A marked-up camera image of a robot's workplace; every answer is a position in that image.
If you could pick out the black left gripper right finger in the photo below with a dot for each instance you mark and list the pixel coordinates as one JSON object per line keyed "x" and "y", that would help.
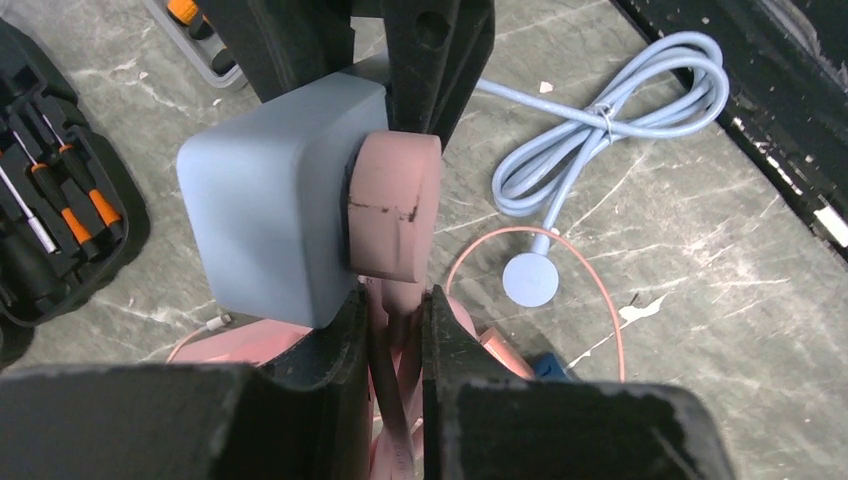
{"x": 481, "y": 421}

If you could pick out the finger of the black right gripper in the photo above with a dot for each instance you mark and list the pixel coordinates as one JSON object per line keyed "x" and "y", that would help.
{"x": 281, "y": 45}
{"x": 437, "y": 53}

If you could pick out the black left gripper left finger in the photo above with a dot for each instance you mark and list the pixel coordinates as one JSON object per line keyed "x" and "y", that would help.
{"x": 303, "y": 416}

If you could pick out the salmon usb charger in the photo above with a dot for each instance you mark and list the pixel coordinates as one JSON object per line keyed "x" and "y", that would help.
{"x": 498, "y": 347}

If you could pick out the pink round plug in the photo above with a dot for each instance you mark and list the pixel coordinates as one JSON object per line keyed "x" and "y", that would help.
{"x": 393, "y": 205}

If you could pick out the light blue power strip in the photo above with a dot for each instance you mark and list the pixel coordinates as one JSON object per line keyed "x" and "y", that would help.
{"x": 266, "y": 195}

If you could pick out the light blue round plug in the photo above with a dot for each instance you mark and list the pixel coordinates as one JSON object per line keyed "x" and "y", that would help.
{"x": 530, "y": 279}

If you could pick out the dark blue cube socket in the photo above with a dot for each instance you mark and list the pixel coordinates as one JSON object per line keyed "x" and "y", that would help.
{"x": 548, "y": 368}

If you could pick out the pink power strip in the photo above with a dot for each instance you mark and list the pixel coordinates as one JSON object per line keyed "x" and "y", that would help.
{"x": 255, "y": 343}

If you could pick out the grey tool tray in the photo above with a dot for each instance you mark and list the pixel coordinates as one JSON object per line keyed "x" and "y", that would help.
{"x": 189, "y": 29}

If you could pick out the black tool case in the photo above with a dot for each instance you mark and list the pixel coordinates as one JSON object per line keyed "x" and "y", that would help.
{"x": 71, "y": 214}

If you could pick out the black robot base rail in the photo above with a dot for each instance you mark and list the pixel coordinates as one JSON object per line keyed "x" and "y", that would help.
{"x": 787, "y": 65}

